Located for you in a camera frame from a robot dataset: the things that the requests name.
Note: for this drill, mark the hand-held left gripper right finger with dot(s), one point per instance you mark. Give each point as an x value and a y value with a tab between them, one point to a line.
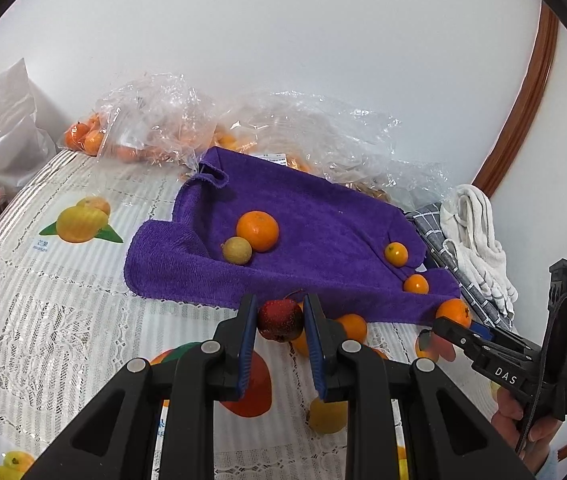
313	355

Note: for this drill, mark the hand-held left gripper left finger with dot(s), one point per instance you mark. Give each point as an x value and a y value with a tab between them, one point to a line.
247	355

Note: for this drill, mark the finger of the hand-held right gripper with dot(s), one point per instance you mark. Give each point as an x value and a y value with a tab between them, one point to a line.
484	333
458	335

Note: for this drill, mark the red lychee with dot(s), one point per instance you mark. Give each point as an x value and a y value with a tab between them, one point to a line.
280	320

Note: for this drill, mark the tan round small fruit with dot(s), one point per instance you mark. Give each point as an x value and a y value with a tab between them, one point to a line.
237	250

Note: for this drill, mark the large orange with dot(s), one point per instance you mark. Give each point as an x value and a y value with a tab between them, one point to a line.
258	230

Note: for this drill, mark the purple towel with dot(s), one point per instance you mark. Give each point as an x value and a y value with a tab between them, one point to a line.
313	225

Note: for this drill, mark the person's right hand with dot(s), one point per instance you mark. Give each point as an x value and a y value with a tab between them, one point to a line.
508	407

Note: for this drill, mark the white striped towel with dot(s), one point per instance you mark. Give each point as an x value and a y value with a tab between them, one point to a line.
473	240

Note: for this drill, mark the grey checked cloth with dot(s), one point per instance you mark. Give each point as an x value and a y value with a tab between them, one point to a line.
431	232

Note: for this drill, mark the large clear plastic bag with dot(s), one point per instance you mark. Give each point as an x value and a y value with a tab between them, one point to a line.
313	135

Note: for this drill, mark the clear plastic bag of oranges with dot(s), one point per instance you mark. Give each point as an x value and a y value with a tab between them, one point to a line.
113	125

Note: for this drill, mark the white plastic bag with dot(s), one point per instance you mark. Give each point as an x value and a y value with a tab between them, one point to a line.
3	125

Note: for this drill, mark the brown wooden door frame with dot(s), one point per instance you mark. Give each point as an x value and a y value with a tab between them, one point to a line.
523	110

